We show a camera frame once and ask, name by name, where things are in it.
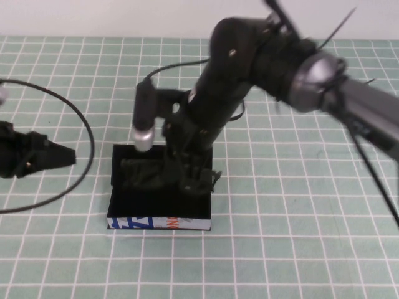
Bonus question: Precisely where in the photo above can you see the black framed glasses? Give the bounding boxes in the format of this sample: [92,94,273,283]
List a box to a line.
[120,158,223,192]

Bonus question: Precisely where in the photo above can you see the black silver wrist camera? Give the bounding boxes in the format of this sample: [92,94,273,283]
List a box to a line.
[130,77,158,153]

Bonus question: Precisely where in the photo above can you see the black glasses case printed side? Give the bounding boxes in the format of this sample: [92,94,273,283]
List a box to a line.
[107,143,214,232]

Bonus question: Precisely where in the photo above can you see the green checked tablecloth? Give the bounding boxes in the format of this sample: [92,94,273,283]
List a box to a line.
[0,36,399,299]

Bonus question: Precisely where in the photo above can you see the black looped cable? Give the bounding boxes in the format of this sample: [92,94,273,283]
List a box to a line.
[0,79,96,214]

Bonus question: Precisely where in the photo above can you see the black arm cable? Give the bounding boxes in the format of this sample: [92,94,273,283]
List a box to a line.
[348,123,399,230]

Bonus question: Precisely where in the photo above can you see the black cable tie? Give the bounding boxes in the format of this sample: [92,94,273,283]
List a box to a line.
[317,7,358,50]

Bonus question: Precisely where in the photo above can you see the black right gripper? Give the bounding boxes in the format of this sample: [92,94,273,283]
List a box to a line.
[161,112,223,196]

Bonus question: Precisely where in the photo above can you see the black camera cable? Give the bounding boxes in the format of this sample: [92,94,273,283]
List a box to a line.
[145,57,213,82]

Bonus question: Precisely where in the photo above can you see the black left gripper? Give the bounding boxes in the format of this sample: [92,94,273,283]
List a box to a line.
[0,121,77,180]

